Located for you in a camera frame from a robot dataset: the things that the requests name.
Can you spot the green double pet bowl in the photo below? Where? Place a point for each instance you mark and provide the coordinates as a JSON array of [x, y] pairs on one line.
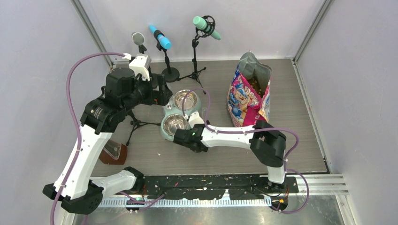
[[173, 114]]

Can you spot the blue microphone on stand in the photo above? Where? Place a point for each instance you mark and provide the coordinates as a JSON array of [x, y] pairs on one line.
[[163, 44]]

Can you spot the brown metronome box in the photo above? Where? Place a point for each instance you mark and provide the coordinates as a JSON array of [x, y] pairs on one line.
[[113, 153]]

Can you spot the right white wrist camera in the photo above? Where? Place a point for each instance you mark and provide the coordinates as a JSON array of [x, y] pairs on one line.
[[193, 119]]

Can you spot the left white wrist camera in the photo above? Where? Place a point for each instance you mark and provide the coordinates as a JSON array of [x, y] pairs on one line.
[[139, 65]]

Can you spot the silver round microphone stand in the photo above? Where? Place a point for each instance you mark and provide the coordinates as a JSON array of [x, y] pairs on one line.
[[138, 39]]

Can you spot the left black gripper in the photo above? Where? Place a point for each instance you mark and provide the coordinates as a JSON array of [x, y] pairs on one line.
[[160, 97]]

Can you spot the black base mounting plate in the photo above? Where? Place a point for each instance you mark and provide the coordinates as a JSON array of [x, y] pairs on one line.
[[210, 187]]

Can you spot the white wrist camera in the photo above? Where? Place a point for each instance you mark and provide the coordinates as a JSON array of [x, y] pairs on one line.
[[139, 65], [193, 119]]

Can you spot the clear plastic scoop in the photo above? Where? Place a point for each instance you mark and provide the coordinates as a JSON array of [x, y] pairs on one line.
[[203, 115]]

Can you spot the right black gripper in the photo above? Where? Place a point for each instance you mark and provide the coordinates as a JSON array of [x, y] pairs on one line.
[[191, 129]]

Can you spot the colourful cat food bag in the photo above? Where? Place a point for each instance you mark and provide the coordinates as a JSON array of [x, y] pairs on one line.
[[249, 93]]

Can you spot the yellow microphone on tripod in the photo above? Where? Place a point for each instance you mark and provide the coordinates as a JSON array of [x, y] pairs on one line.
[[137, 124]]

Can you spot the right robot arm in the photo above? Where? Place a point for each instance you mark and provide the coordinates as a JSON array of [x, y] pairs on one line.
[[265, 142]]

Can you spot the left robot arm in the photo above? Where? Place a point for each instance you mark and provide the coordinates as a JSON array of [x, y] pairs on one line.
[[124, 90]]

